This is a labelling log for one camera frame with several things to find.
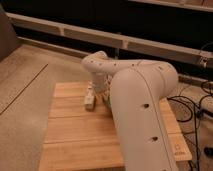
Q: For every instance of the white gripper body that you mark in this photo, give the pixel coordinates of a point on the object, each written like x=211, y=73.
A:
x=100, y=83

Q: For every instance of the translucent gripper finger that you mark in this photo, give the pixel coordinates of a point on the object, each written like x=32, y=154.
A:
x=105, y=96

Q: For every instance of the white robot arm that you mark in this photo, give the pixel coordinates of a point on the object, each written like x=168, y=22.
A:
x=135, y=88

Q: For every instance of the white wooden block toy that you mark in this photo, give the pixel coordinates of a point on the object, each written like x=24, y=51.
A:
x=89, y=99

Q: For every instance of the wooden board table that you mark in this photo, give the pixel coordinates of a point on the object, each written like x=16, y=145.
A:
x=77, y=139

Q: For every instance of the white shelf rail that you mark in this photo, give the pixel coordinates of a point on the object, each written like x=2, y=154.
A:
x=153, y=48

